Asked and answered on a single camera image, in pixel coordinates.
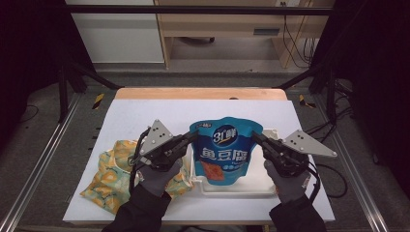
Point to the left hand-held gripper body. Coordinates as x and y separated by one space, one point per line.
158 138

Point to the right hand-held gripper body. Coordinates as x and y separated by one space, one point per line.
304 145

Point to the blue snack pouch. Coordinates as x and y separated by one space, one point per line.
224 151

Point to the white plastic tray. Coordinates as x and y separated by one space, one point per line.
257 188

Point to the orange print fabric bag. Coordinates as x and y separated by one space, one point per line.
112 180

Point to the person's left hand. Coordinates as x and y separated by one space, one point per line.
158 180

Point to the person's right hand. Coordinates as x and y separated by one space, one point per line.
290 188

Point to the white table cover board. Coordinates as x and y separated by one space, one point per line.
129 112

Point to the yellow black tape marker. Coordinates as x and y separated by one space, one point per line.
98 101
303 100

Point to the black metal stand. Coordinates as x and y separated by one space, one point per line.
64 93
330 93

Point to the black curtain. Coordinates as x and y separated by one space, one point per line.
377 80
29 58

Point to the white cabinet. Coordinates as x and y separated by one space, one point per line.
119 35

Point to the wooden desk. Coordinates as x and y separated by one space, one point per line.
222 22

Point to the aluminium rail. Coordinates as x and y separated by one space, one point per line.
48 151
351 161

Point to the black horizontal frame bar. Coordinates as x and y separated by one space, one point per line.
193 10

